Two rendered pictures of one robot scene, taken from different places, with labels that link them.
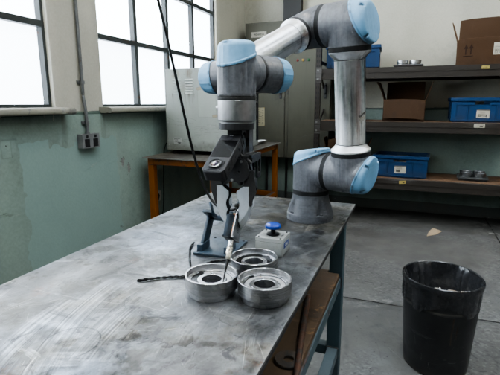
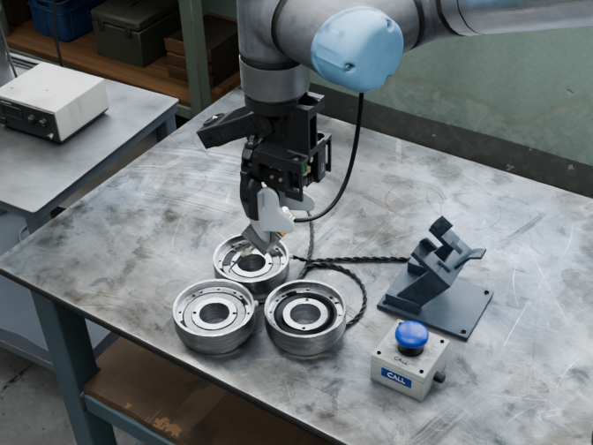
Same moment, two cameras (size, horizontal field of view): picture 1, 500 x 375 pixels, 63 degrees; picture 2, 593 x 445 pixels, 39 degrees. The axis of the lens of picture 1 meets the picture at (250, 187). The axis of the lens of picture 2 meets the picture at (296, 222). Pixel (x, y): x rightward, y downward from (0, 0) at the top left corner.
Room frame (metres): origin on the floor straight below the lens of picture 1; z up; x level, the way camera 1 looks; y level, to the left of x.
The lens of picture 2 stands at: (1.01, -0.76, 1.58)
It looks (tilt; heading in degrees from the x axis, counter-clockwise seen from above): 38 degrees down; 103
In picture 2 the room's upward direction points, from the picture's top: 2 degrees counter-clockwise
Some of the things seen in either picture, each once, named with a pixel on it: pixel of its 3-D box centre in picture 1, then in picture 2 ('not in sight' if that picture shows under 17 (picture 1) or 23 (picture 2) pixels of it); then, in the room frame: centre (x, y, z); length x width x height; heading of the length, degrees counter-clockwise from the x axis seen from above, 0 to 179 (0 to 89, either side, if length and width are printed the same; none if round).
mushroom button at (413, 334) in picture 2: (272, 232); (410, 344); (0.99, -0.06, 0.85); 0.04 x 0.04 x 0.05
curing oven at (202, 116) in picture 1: (217, 111); not in sight; (3.42, 0.26, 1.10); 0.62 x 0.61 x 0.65; 159
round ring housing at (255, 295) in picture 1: (264, 287); (214, 317); (0.74, -0.03, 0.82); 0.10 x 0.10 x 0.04
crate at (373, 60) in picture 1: (353, 59); not in sight; (4.32, -1.06, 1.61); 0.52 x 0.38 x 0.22; 72
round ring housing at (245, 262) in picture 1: (254, 264); (305, 318); (0.85, -0.01, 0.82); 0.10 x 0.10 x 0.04
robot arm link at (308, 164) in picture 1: (313, 168); not in sight; (1.30, -0.20, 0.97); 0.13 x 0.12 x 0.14; 51
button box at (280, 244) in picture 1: (273, 241); (413, 360); (1.00, -0.06, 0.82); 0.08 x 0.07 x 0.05; 159
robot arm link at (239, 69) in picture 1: (237, 71); (273, 5); (0.82, 0.02, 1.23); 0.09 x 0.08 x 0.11; 141
